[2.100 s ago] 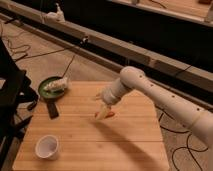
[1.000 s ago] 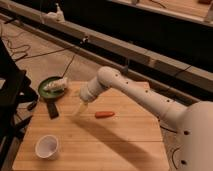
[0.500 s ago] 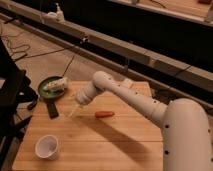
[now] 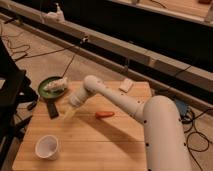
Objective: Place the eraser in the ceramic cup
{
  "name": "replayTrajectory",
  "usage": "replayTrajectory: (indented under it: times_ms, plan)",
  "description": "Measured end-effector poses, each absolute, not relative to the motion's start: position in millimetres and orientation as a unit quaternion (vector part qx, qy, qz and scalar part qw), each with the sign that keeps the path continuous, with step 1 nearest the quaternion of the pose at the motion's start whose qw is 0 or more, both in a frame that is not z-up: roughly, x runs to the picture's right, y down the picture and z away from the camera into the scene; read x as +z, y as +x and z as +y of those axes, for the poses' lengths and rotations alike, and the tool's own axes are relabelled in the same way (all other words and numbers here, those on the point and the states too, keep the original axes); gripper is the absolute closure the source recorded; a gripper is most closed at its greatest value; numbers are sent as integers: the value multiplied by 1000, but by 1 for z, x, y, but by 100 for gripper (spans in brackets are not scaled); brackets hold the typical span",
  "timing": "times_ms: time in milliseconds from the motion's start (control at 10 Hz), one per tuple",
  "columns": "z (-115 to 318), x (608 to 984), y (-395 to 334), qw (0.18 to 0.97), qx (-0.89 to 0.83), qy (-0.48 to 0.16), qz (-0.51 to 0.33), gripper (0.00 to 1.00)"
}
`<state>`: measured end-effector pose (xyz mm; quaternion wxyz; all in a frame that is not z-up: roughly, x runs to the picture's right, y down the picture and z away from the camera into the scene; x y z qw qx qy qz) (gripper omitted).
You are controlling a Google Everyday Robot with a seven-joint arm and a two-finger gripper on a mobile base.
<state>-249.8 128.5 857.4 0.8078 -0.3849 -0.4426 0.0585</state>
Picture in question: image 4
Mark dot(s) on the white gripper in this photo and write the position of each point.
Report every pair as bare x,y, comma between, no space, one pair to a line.
77,98

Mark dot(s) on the black eraser block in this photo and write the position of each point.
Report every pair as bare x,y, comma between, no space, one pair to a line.
52,110

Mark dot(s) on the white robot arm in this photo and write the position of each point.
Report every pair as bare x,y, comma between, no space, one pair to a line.
165,142

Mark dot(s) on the white ceramic cup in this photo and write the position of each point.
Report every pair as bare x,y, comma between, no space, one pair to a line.
47,147

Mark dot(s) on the green plate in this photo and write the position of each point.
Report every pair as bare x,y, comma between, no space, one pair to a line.
49,94

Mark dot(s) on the white crumpled cloth toy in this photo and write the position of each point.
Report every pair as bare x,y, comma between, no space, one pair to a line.
56,85

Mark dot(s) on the orange carrot toy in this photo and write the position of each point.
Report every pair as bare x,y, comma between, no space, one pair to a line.
104,114

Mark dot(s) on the black chair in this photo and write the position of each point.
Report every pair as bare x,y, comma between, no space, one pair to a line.
15,90

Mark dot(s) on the white rectangular sponge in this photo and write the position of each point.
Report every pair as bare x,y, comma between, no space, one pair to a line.
126,85

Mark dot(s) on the blue box on floor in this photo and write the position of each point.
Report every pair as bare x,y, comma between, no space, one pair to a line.
183,109

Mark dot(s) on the white object on rail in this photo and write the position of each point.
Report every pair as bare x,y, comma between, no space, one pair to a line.
58,15

